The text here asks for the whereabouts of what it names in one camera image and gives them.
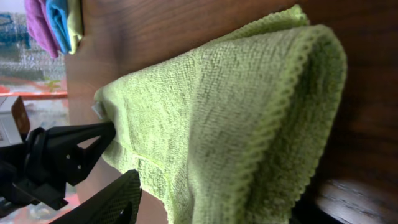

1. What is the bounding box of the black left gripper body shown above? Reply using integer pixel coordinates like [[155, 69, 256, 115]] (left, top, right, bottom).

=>
[[1, 144, 68, 218]]

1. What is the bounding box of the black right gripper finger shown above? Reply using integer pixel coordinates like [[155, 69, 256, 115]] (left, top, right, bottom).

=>
[[52, 170, 142, 224]]

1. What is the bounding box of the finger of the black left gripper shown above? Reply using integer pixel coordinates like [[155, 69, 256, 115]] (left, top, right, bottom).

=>
[[25, 122, 116, 185]]

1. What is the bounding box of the green microfibre cloth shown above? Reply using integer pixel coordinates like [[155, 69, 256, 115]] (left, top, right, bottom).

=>
[[95, 6, 347, 223]]

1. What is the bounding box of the folded purple cloth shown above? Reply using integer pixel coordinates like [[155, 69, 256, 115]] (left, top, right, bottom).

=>
[[24, 0, 59, 58]]

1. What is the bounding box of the folded green cloth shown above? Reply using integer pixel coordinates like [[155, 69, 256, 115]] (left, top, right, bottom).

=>
[[67, 0, 84, 54]]

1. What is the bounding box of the folded blue cloth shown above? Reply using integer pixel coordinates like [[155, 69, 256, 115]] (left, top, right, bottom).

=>
[[45, 0, 71, 54]]

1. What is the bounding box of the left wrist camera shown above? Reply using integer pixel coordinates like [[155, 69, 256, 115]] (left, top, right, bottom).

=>
[[1, 96, 30, 147]]

